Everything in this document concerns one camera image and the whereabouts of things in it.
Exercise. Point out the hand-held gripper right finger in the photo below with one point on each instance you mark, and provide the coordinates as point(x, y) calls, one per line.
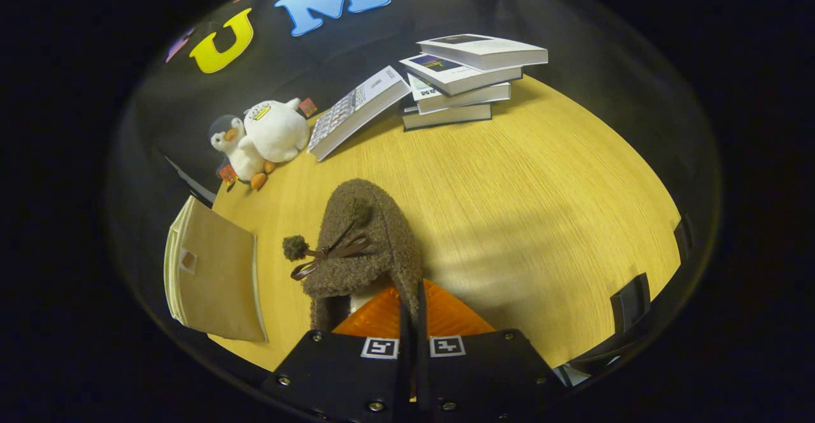
point(421, 378)

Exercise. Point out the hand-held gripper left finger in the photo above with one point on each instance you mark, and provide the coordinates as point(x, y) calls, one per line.
point(402, 378)

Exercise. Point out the brown fuzzy slipper shoe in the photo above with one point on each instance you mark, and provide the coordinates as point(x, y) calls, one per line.
point(388, 238)

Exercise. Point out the tan fabric storage box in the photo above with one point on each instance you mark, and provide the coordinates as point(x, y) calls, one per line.
point(219, 276)

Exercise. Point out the black chair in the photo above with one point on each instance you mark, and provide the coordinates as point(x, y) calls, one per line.
point(630, 299)

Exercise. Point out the dark cover book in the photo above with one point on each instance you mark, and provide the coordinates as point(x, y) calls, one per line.
point(449, 117)

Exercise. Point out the book with patterned cover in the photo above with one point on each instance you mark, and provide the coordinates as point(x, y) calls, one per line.
point(356, 114)

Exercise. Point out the white duck plush toy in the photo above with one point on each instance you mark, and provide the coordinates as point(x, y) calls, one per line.
point(280, 133)

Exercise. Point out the grey white penguin plush toy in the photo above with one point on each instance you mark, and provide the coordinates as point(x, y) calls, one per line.
point(239, 152)

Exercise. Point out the white book with dark picture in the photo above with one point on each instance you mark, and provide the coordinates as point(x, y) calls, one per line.
point(465, 79)

